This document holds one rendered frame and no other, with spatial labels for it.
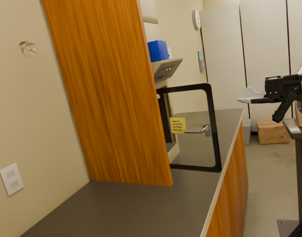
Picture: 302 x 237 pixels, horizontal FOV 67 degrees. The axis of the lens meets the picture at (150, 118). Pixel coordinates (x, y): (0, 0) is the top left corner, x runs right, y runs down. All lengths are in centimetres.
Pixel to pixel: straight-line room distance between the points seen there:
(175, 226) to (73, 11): 99
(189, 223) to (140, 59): 66
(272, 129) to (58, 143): 324
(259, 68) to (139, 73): 323
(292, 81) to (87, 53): 84
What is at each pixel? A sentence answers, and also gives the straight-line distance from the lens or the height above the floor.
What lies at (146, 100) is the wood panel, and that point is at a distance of 101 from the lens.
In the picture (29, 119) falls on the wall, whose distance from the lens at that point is 116.
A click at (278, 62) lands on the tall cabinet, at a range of 408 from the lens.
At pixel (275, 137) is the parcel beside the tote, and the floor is 10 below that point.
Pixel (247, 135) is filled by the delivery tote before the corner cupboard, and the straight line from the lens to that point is 389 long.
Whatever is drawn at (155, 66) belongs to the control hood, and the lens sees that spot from 105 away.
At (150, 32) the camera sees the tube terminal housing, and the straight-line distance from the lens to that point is 127.
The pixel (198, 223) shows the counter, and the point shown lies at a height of 94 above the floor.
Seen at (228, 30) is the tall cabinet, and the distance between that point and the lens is 411.
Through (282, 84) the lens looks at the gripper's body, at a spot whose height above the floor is 136.
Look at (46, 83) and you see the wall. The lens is 124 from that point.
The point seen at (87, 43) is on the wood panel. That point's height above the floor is 165.
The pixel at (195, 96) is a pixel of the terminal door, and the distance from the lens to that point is 99.
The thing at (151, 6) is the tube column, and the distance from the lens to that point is 135.
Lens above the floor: 150
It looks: 13 degrees down
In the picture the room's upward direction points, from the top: 11 degrees counter-clockwise
